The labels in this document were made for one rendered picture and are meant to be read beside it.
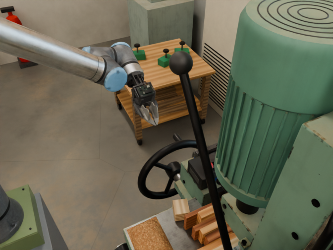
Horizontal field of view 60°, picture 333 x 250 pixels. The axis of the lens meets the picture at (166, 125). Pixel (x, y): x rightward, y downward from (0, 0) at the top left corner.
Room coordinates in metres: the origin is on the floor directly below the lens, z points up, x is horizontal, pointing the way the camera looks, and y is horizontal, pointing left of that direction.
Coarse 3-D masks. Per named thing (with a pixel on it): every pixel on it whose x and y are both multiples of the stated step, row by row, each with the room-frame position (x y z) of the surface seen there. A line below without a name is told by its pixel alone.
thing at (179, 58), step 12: (180, 60) 0.35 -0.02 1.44; (192, 60) 0.36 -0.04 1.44; (180, 72) 0.35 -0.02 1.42; (192, 96) 0.34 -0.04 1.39; (192, 108) 0.33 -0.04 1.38; (192, 120) 0.32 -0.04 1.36; (204, 144) 0.30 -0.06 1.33; (204, 156) 0.29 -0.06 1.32; (204, 168) 0.28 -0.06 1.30; (216, 192) 0.26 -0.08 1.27; (216, 204) 0.25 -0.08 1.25; (216, 216) 0.24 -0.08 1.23; (228, 240) 0.21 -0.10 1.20
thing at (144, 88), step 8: (136, 72) 0.94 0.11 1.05; (128, 80) 0.93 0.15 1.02; (136, 80) 0.93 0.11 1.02; (136, 88) 0.87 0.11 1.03; (144, 88) 0.88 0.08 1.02; (152, 88) 0.88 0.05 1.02; (136, 96) 0.85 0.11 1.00; (144, 96) 0.84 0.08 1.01; (152, 96) 0.87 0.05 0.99; (136, 104) 0.86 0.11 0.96; (144, 104) 0.87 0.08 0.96
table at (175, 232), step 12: (180, 180) 0.58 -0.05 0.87; (180, 192) 0.53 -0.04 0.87; (192, 204) 0.47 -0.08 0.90; (156, 216) 0.43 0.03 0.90; (168, 216) 0.43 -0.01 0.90; (168, 228) 0.39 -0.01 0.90; (180, 228) 0.39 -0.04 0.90; (168, 240) 0.36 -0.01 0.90; (180, 240) 0.36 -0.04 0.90; (192, 240) 0.36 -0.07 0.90
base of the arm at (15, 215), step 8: (8, 208) 0.55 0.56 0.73; (16, 208) 0.58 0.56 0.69; (8, 216) 0.53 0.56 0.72; (16, 216) 0.55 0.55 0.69; (0, 224) 0.50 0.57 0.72; (8, 224) 0.51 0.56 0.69; (16, 224) 0.53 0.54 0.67; (0, 232) 0.49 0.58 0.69; (8, 232) 0.50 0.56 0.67; (0, 240) 0.47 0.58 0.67
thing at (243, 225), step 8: (224, 200) 0.37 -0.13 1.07; (232, 200) 0.37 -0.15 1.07; (224, 208) 0.36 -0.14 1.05; (232, 208) 0.35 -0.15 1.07; (264, 208) 0.35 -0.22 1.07; (224, 216) 0.36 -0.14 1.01; (232, 216) 0.34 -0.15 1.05; (240, 216) 0.33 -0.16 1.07; (248, 216) 0.33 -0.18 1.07; (256, 216) 0.33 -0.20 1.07; (232, 224) 0.34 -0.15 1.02; (240, 224) 0.32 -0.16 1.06; (248, 224) 0.31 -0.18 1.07; (256, 224) 0.31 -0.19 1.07; (240, 232) 0.31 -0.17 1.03; (248, 232) 0.30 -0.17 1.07
